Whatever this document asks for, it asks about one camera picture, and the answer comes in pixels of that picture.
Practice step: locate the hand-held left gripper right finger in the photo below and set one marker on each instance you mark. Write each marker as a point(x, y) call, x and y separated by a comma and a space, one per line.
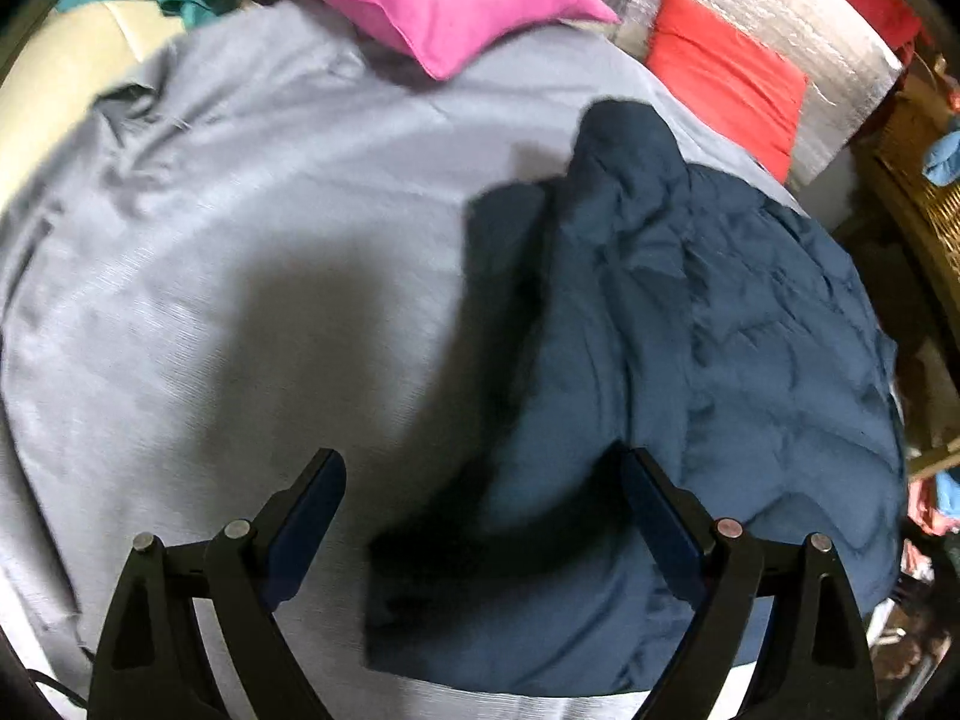
point(671, 532)

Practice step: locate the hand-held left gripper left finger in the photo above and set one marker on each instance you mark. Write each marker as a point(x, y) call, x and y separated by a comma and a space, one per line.
point(304, 525)

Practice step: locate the navy blue jacket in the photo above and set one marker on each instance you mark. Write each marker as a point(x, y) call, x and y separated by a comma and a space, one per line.
point(675, 360)

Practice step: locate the grey bed sheet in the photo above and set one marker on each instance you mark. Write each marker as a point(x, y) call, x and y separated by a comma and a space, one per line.
point(225, 277)

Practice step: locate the wicker basket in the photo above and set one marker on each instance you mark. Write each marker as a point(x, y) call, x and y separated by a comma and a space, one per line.
point(926, 187)

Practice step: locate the red pillow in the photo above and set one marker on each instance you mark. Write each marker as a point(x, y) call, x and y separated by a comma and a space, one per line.
point(727, 75)

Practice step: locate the light blue cloth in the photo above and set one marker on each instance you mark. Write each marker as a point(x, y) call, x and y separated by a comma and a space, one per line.
point(943, 157)

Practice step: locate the cream mattress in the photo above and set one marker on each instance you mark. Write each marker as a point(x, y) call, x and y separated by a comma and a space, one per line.
point(67, 67)

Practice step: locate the silver quilted headboard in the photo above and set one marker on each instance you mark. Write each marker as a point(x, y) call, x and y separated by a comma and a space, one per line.
point(795, 22)

